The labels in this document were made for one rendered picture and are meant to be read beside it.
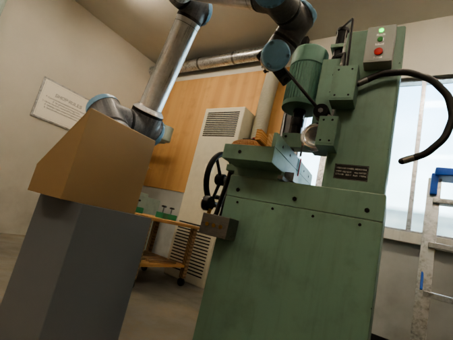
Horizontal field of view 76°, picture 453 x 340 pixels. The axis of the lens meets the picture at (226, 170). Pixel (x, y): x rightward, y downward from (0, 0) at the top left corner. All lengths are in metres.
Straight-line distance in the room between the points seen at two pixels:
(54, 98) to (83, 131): 2.82
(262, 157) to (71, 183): 0.65
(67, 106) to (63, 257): 3.02
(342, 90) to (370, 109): 0.14
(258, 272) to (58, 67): 3.39
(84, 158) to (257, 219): 0.65
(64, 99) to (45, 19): 0.85
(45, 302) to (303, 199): 0.89
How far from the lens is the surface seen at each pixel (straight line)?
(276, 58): 1.00
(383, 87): 1.33
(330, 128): 1.17
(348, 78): 1.27
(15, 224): 3.85
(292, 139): 1.37
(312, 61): 1.50
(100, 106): 1.33
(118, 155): 1.16
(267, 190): 1.13
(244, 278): 1.14
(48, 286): 1.11
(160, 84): 1.40
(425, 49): 3.15
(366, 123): 1.26
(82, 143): 1.08
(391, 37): 1.37
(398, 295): 2.58
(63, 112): 3.91
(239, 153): 1.11
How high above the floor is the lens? 0.59
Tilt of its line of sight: 11 degrees up
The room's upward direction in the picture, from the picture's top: 13 degrees clockwise
